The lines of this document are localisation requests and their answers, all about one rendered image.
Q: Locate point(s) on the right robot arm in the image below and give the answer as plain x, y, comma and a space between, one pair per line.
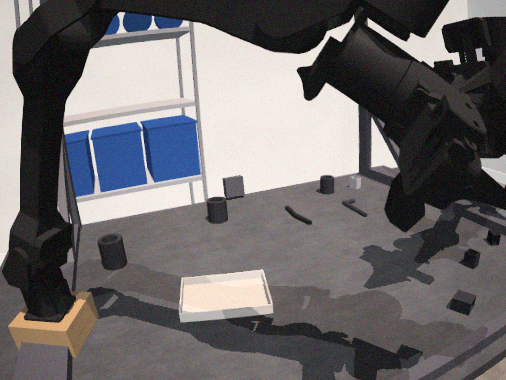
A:
435, 157

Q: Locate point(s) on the white shallow rectangular tray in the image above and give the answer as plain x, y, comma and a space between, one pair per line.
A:
237, 294

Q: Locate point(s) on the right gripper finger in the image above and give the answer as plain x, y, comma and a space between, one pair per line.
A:
501, 143
485, 190

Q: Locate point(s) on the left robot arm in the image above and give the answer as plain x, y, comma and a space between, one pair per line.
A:
497, 32

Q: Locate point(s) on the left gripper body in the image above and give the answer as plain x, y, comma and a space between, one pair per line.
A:
464, 37

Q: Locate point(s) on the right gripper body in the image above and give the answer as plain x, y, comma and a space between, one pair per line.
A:
402, 211

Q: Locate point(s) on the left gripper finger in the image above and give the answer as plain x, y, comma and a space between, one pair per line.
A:
475, 97
478, 72

